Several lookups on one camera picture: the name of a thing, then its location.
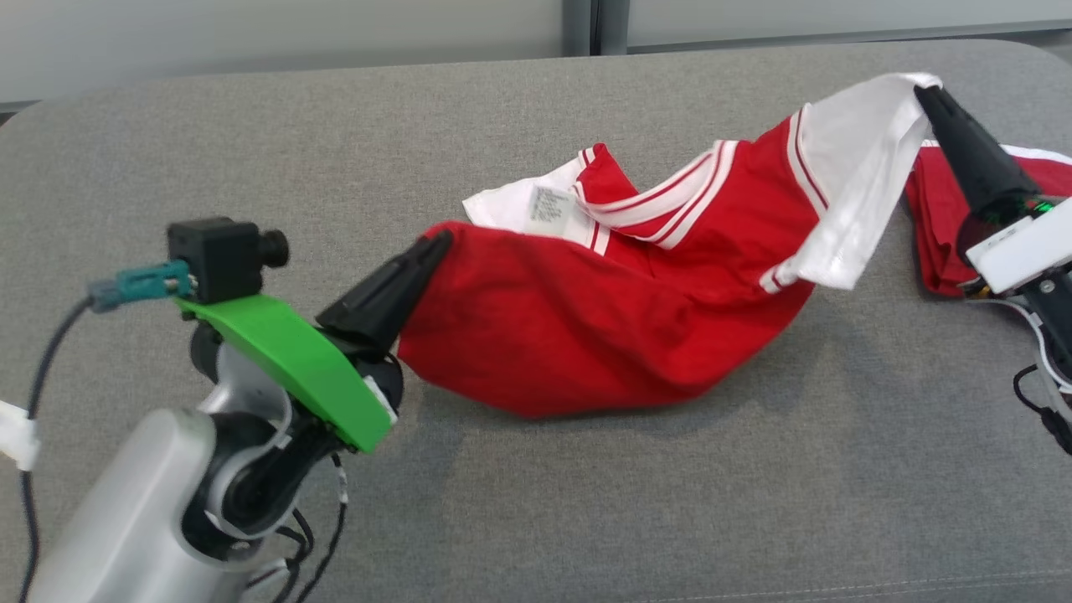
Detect teal cable connector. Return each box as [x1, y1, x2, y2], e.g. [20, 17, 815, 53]
[88, 260, 193, 315]

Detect white cable clip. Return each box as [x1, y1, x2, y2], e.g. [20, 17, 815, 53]
[0, 400, 42, 472]

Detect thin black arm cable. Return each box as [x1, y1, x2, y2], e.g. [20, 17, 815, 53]
[247, 452, 349, 603]
[1012, 364, 1072, 458]

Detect grey partition base rail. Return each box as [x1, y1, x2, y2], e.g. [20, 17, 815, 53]
[628, 23, 1072, 54]

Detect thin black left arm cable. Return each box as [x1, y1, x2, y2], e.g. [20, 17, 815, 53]
[247, 452, 349, 603]

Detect red white Bulls jersey shirt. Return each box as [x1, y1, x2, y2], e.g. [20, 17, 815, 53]
[398, 72, 944, 419]

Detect white camera bracket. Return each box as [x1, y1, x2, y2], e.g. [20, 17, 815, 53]
[966, 197, 1072, 295]

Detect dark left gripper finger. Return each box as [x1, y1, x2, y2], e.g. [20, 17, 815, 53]
[317, 230, 454, 353]

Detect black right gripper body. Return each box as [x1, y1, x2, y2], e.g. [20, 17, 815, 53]
[957, 191, 1059, 251]

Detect grey fabric sofa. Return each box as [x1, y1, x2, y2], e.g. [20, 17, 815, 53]
[0, 39, 1072, 603]

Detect bright green camera bracket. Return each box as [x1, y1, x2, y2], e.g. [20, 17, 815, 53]
[176, 295, 395, 454]

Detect grey partition post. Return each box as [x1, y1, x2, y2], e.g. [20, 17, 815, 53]
[596, 0, 630, 56]
[563, 0, 595, 58]

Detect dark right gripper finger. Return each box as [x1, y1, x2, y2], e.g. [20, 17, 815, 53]
[914, 85, 1044, 221]

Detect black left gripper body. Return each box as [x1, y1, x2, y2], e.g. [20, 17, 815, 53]
[318, 327, 405, 415]

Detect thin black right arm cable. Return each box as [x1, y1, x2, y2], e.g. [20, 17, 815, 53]
[1012, 364, 1072, 458]

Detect red Bulls 23 shorts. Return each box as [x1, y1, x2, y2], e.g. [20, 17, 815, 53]
[904, 141, 1072, 299]

